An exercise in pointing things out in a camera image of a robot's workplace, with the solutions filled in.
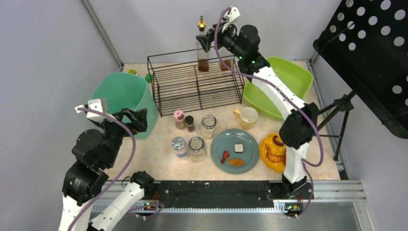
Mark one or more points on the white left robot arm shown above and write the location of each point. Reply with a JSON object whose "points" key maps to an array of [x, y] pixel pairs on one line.
{"points": [[84, 182]]}

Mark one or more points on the white tofu cube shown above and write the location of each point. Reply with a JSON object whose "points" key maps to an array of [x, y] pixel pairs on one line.
{"points": [[239, 148]]}

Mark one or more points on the silver lid labelled jar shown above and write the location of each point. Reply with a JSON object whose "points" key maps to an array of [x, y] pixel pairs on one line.
{"points": [[179, 146]]}

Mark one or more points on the black lid spice jar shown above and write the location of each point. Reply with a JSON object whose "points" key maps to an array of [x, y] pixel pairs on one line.
{"points": [[189, 122]]}

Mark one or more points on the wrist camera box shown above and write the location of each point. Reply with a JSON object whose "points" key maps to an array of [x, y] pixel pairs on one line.
{"points": [[99, 105], [229, 17]]}

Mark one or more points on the yellow ceramic mug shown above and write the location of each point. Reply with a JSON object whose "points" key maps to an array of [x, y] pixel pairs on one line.
{"points": [[246, 117]]}

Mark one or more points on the clear glass jar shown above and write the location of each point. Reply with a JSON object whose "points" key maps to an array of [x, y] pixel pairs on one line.
{"points": [[208, 126], [197, 149]]}

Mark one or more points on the aluminium frame post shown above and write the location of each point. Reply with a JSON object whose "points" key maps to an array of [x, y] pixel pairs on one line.
{"points": [[102, 33]]}

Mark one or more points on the black perforated metal panel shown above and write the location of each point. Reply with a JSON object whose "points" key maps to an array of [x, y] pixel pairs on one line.
{"points": [[366, 44]]}

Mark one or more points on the pink lid spice jar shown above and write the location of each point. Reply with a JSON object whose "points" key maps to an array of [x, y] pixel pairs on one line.
{"points": [[179, 119]]}

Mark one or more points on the green plastic waste bin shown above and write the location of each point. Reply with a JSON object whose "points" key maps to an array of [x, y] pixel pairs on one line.
{"points": [[124, 90]]}

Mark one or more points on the orange fried chicken piece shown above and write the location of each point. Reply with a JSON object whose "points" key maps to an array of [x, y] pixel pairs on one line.
{"points": [[275, 153]]}

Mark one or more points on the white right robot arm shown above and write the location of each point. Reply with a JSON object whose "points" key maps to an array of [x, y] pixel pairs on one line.
{"points": [[299, 117]]}

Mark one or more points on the yellow polka dot plate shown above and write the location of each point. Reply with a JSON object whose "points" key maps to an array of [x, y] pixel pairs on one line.
{"points": [[272, 138]]}

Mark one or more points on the red chicken drumstick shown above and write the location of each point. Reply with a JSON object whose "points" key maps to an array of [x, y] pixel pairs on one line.
{"points": [[225, 156]]}

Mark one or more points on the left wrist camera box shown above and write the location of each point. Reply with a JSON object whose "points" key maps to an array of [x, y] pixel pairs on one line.
{"points": [[99, 105]]}

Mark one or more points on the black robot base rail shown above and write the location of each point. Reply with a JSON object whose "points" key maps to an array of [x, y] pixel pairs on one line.
{"points": [[223, 194]]}

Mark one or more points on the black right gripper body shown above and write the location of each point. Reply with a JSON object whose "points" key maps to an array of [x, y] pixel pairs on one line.
{"points": [[210, 38]]}

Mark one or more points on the green toy block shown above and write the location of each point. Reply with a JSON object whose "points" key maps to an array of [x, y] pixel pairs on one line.
{"points": [[149, 77]]}

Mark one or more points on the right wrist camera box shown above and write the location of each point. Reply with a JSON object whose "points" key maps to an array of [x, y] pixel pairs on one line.
{"points": [[229, 17]]}

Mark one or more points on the orange fried nugget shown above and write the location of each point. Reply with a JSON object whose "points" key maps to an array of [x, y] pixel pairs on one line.
{"points": [[236, 162]]}

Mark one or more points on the oil bottle brown liquid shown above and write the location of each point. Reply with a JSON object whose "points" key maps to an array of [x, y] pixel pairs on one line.
{"points": [[225, 64]]}

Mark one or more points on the grey blue round plate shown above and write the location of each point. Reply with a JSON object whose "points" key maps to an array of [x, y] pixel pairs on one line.
{"points": [[234, 151]]}

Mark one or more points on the black wire dish rack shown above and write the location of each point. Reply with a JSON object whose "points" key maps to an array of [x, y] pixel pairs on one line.
{"points": [[177, 83]]}

